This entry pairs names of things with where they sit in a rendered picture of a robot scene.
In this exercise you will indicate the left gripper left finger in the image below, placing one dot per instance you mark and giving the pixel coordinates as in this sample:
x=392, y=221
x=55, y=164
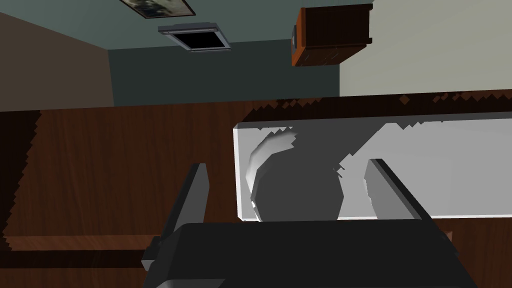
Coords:
x=193, y=200

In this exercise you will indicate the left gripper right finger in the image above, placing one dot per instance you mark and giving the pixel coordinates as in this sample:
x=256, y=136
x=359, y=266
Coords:
x=387, y=196

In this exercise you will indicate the white rectangular door plate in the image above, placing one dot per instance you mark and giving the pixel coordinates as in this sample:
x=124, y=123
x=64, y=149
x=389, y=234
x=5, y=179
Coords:
x=460, y=168

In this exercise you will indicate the grey framed black screen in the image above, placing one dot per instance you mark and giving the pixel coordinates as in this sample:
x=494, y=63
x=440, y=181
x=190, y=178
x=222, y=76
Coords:
x=196, y=38

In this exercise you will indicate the brown wooden cabinet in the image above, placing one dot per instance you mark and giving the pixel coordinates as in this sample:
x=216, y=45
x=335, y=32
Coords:
x=332, y=34

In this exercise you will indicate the framed wall picture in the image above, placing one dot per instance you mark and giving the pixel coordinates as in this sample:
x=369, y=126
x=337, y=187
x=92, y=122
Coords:
x=158, y=7

